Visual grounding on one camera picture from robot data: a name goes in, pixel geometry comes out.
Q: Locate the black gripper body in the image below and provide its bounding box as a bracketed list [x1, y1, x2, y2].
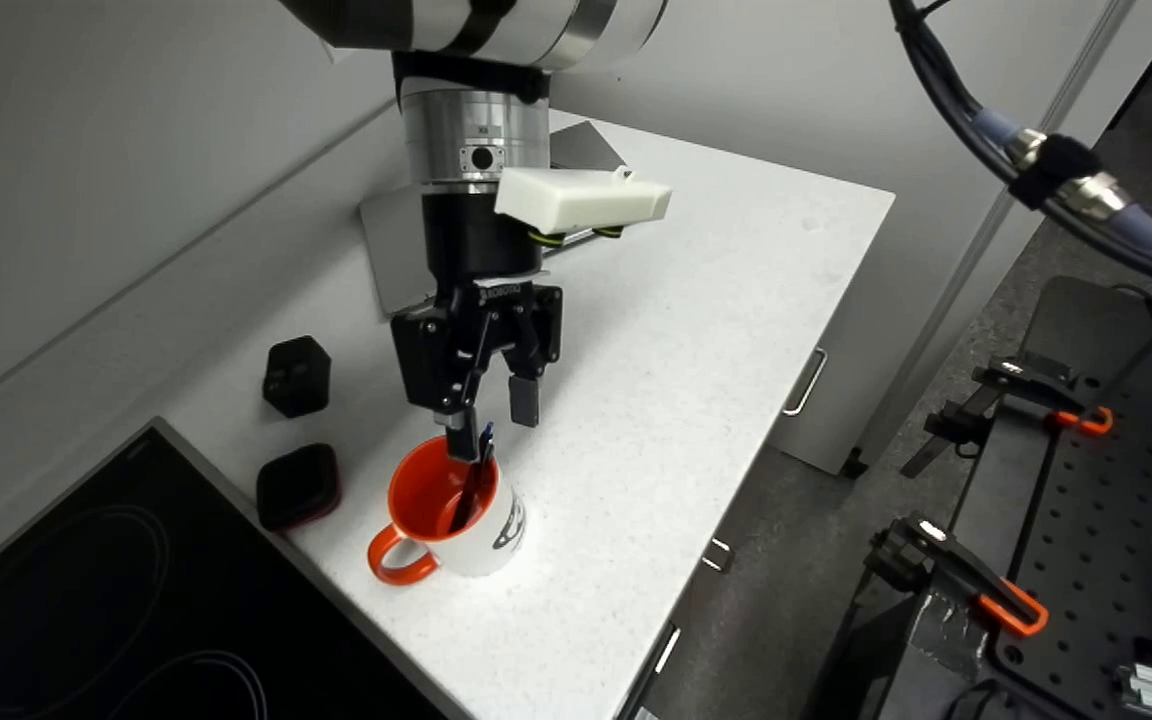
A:
[394, 194, 565, 321]

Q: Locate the dark pen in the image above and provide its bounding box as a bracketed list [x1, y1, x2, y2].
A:
[445, 457, 488, 531]

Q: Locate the white mug orange inside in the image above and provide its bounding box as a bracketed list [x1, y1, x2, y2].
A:
[363, 431, 534, 591]

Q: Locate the grey closed laptop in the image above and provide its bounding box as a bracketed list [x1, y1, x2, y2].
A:
[357, 117, 635, 321]

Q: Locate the black hexagonal box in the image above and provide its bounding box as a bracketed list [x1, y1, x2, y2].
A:
[259, 332, 337, 419]

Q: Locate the black square case red edge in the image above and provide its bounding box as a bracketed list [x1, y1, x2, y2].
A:
[254, 439, 343, 536]

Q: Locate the black glass cooktop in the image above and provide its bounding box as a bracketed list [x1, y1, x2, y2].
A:
[0, 415, 473, 720]

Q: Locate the black perforated robot table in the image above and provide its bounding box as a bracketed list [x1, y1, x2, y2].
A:
[841, 272, 1152, 720]

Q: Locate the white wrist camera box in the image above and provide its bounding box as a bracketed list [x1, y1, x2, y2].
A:
[494, 163, 676, 249]

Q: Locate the silver drawer handle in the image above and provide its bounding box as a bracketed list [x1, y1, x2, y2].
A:
[782, 346, 833, 419]

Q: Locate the small silver cabinet handle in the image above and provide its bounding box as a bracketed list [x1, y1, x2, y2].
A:
[652, 625, 688, 681]
[700, 531, 740, 582]

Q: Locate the black clamp orange handle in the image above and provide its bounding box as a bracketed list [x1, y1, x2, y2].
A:
[871, 514, 1056, 643]
[923, 357, 1119, 450]

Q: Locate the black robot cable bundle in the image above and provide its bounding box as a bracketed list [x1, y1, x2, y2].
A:
[885, 0, 1152, 297]

